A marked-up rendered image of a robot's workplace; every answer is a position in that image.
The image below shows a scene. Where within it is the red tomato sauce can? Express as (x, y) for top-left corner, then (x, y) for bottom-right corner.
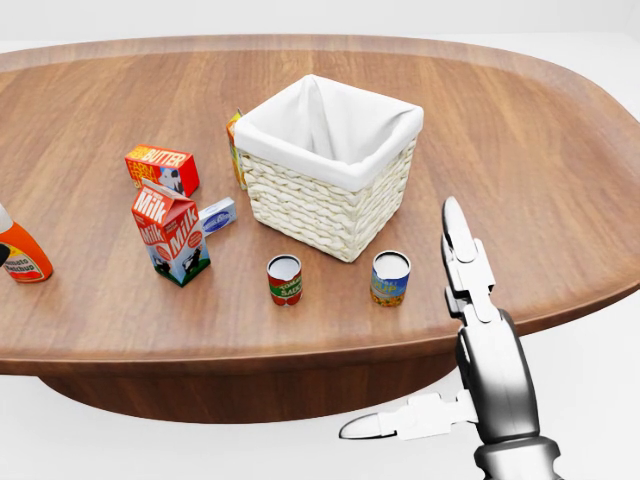
(266, 254), (304, 307)

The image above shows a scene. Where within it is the red butter box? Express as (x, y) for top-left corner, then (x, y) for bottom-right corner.
(124, 144), (201, 199)

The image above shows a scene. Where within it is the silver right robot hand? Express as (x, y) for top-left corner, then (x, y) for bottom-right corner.
(338, 195), (543, 446)

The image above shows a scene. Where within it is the pale blue cream cheese box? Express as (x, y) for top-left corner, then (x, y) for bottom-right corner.
(197, 196), (238, 236)

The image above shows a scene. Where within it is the alphabet soup can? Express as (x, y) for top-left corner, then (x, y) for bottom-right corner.
(369, 250), (412, 308)

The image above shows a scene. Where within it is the orange juice carton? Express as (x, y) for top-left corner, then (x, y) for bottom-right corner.
(225, 108), (249, 192)

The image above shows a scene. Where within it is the white lined wicker basket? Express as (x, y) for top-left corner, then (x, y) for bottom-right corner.
(233, 73), (425, 264)

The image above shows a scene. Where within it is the red and white milk carton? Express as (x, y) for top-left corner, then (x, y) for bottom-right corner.
(130, 177), (212, 289)

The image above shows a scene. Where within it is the orange ketchup bottle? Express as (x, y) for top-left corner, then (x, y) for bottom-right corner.
(0, 202), (54, 285)

